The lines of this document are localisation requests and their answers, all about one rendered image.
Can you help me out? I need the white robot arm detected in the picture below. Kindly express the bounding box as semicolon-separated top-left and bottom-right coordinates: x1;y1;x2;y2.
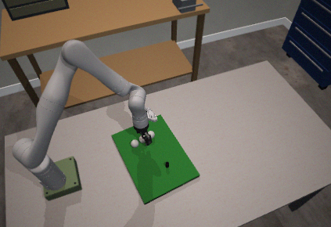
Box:
13;40;157;190

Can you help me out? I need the green flat mat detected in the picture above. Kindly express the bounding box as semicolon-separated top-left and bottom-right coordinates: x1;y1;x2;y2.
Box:
112;115;200;204

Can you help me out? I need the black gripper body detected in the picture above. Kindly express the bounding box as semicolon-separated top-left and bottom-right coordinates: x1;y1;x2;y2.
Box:
133;124;149;135

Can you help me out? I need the white ball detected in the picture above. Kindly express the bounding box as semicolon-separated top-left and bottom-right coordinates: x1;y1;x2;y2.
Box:
131;139;139;148
148;131;155;139
139;136;145;143

